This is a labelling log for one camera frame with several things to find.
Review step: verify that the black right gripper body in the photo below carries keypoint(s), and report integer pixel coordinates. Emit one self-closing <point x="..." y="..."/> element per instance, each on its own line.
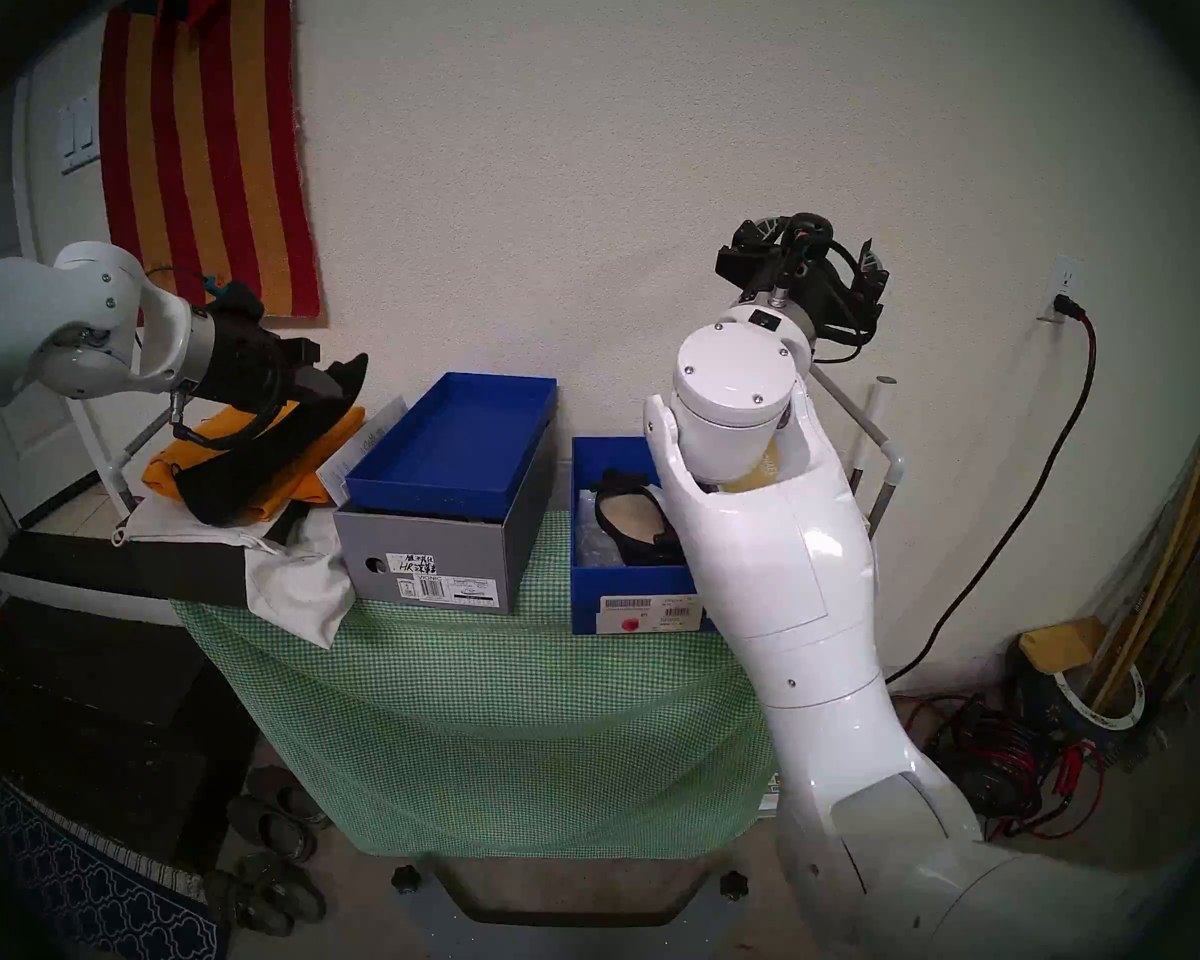
<point x="810" y="278"/>

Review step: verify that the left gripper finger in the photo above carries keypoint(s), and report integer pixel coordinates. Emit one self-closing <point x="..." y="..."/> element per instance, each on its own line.
<point x="340" y="378"/>

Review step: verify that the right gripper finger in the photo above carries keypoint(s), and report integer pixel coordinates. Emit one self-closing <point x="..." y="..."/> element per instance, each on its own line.
<point x="750" y="250"/>
<point x="870" y="283"/>

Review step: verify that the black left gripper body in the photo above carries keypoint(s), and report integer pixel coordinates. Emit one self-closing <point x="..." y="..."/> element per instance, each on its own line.
<point x="245" y="363"/>

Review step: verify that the black shoe with bow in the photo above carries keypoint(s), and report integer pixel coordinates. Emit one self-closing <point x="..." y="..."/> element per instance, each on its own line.
<point x="640" y="528"/>

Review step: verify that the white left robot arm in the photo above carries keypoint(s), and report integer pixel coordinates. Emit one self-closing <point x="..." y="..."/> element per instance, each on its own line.
<point x="70" y="318"/>

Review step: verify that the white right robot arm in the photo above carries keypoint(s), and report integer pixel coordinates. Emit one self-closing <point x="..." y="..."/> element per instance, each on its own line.
<point x="790" y="588"/>

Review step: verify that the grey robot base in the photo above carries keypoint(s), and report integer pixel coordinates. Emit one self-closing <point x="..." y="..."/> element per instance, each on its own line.
<point x="430" y="928"/>

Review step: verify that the blue shoe box lid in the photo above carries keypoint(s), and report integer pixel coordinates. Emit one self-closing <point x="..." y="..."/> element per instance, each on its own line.
<point x="450" y="438"/>

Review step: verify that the grey shoe box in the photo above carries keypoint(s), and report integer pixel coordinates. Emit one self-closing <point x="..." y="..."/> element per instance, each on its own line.
<point x="430" y="553"/>

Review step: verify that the blue shoe box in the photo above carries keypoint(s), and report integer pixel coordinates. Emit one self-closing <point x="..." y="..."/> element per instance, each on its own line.
<point x="585" y="608"/>

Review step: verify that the dark grey floor shoe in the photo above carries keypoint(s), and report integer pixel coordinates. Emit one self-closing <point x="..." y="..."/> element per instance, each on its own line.
<point x="270" y="830"/>
<point x="285" y="888"/>
<point x="290" y="798"/>
<point x="245" y="906"/>

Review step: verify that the white paper sheet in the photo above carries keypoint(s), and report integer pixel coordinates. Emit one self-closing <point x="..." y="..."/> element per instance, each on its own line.
<point x="360" y="448"/>

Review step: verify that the white plastic pipe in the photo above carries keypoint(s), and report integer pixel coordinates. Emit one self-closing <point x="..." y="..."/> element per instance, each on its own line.
<point x="882" y="408"/>

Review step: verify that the orange cloth bag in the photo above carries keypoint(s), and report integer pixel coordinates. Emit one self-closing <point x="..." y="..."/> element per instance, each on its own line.
<point x="170" y="473"/>

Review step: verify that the white cloth bag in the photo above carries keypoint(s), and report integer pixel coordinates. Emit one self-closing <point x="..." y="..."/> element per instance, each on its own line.
<point x="300" y="578"/>

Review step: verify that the white door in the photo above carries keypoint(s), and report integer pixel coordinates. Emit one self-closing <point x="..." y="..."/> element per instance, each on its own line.
<point x="15" y="458"/>

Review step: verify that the white tissue paper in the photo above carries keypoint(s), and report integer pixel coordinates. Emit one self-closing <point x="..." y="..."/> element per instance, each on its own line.
<point x="592" y="543"/>

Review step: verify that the dark wooden cabinet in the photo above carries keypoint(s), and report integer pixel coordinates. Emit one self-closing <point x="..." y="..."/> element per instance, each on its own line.
<point x="90" y="708"/>

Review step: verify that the green checkered tablecloth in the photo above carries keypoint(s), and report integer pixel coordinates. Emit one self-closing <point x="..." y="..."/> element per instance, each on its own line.
<point x="520" y="718"/>

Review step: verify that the tan cardboard piece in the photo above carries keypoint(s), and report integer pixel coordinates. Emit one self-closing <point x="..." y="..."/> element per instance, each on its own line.
<point x="1060" y="643"/>

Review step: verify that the bundle of wooden sticks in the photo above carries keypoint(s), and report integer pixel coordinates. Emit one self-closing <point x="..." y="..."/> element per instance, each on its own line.
<point x="1190" y="548"/>

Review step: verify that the blue white bucket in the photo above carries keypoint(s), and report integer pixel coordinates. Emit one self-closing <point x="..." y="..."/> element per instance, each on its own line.
<point x="1100" y="708"/>

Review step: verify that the black round knob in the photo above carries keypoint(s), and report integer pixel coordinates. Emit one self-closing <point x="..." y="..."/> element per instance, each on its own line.
<point x="406" y="879"/>
<point x="734" y="885"/>

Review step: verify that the white floor scale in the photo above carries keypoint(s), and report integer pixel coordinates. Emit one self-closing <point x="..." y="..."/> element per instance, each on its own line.
<point x="770" y="793"/>

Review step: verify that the blue patterned rug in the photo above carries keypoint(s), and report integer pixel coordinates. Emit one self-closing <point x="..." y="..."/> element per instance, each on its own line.
<point x="90" y="888"/>

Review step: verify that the grey cart rail pipe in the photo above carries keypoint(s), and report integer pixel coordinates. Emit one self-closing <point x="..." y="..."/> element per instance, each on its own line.
<point x="860" y="423"/>

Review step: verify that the white metal rack frame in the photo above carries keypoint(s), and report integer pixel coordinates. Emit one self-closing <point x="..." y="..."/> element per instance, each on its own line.
<point x="130" y="448"/>

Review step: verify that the white wall outlet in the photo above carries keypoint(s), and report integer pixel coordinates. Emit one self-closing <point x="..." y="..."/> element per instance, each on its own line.
<point x="1057" y="278"/>

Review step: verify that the red yellow striped wall cloth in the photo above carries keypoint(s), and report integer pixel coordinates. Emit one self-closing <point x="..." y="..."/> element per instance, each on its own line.
<point x="200" y="118"/>

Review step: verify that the white light switch plate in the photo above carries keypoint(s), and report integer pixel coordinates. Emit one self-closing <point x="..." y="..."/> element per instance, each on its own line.
<point x="80" y="133"/>

